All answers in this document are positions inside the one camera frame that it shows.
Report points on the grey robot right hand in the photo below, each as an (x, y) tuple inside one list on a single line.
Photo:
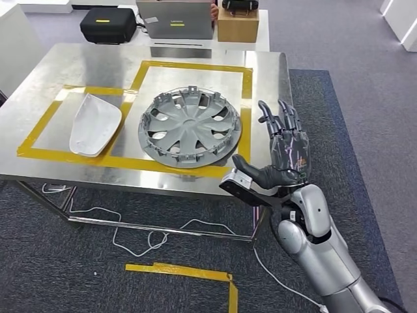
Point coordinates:
[(289, 160)]

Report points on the grey plastic wheel hubcap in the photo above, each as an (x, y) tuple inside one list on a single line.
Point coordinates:
[(188, 129)]

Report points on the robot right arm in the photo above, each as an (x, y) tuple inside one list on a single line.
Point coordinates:
[(326, 255)]

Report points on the white plastic cover part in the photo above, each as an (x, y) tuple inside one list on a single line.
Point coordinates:
[(94, 125)]

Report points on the stainless steel workbench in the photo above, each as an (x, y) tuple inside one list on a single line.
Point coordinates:
[(81, 65)]

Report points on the white desk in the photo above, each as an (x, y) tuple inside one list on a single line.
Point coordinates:
[(16, 52), (264, 30)]

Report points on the brown cardboard box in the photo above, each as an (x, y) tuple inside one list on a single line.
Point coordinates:
[(237, 28)]

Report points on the black handheld controller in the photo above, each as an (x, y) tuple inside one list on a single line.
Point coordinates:
[(239, 4)]

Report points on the person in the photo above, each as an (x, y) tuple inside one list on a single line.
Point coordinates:
[(214, 12)]

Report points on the yellow floor tape marking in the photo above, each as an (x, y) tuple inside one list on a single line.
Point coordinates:
[(182, 271)]

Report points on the white partition panel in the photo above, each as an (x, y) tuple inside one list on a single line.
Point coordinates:
[(402, 21)]

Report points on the grey laptop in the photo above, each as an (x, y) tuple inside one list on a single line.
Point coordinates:
[(176, 21)]

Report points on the yellow table tape marking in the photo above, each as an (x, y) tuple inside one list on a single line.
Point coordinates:
[(130, 163)]

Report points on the black zip carry case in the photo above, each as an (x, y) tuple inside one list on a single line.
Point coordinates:
[(107, 28)]

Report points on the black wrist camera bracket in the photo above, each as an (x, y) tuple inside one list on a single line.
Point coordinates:
[(247, 196)]

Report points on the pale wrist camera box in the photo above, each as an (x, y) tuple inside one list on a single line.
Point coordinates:
[(240, 178)]

